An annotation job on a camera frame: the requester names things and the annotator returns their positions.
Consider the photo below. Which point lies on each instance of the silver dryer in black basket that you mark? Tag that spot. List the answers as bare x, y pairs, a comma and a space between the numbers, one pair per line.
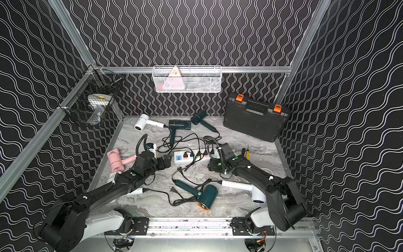
97, 104

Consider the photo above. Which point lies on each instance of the white multicolour power strip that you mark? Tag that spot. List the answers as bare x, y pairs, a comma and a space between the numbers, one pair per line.
187, 157

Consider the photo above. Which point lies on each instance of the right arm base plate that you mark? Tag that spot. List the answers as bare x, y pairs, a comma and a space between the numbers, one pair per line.
242, 226

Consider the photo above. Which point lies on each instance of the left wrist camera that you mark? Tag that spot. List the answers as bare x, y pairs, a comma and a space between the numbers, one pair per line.
151, 147

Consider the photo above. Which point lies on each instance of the black wire mesh basket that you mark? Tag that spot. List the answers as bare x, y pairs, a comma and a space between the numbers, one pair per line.
98, 81

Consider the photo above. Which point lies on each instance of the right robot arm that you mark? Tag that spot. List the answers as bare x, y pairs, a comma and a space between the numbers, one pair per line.
283, 198

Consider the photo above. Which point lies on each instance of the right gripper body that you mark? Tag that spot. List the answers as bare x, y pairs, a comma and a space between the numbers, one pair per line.
216, 165

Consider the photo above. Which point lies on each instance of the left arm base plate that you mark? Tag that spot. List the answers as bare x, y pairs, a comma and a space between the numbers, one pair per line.
133, 227

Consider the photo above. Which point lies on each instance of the white wire wall basket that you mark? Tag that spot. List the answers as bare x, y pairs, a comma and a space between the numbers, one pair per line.
197, 79

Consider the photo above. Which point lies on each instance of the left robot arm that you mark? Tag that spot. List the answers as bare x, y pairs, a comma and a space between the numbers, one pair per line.
65, 223

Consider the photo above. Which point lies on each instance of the pink hair dryer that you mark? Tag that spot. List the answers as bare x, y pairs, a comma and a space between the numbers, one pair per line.
117, 164

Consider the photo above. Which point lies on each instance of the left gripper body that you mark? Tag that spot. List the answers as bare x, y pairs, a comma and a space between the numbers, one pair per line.
162, 162

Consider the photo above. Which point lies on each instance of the pink triangular item in basket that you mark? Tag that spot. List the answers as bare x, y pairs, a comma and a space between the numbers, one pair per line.
174, 81

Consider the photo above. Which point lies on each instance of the white dryer at back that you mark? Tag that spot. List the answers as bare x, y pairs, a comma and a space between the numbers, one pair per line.
144, 120

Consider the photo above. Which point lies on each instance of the black plastic tool case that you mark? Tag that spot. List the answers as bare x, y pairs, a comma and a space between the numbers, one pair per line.
263, 121

